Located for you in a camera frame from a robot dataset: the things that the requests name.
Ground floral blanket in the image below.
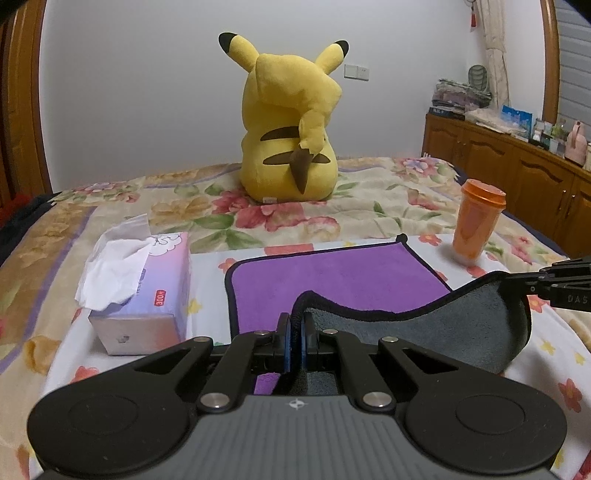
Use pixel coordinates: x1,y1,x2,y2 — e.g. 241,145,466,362
0,156,591,480

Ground dark cloth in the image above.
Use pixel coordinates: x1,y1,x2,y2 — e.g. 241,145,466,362
0,191,63,268

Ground grey window blind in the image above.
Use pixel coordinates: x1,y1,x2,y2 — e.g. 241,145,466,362
556,11,591,136

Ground black flat box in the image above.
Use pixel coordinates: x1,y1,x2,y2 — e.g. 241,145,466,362
427,106,467,122

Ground group of small jars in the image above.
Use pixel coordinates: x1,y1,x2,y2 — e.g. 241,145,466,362
530,117,570,157

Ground wooden window frame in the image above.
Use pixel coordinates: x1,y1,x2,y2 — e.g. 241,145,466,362
539,0,563,123

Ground wooden door frame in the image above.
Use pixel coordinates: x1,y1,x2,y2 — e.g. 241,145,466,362
0,0,52,200

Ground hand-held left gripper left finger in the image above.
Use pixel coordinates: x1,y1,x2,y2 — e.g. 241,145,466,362
126,313,293,414

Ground yellow plush toy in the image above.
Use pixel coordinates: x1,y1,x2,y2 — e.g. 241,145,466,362
218,31,350,205

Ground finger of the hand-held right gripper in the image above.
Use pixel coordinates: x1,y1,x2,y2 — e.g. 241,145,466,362
505,270,556,297
536,257,591,278

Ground purple tissue box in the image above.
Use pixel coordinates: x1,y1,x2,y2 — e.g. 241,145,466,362
75,213,193,356

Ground blue printed packet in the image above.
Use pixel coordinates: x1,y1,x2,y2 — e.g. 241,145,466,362
501,104,535,142

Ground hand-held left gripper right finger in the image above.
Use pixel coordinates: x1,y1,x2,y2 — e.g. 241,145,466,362
300,315,463,411

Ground wooden cabinet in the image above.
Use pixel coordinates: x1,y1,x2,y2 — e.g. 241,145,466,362
421,113,591,260

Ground cream curtain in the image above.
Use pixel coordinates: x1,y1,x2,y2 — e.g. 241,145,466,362
475,0,512,112

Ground purple and grey towel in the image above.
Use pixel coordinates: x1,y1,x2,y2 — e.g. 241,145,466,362
224,234,533,398

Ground pink bottle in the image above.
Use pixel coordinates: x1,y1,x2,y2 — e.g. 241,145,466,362
564,120,590,166

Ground orange plastic cup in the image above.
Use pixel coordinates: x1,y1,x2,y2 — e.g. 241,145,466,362
451,178,508,267

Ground stack of folded cloths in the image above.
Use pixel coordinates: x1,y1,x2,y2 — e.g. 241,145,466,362
431,78,494,110

